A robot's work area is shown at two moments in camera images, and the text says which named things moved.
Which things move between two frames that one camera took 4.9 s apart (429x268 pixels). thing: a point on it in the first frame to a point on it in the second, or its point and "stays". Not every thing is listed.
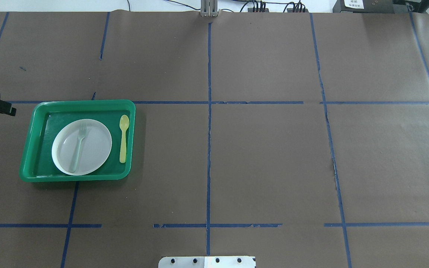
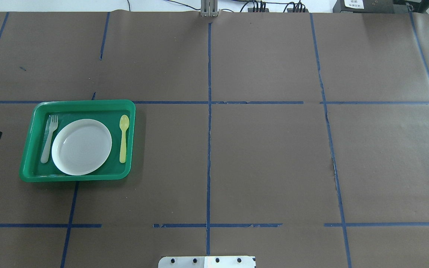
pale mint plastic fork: (83, 127) to (53, 125)
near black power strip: (257, 10) stays
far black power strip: (297, 10) stays
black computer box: (364, 6) stays
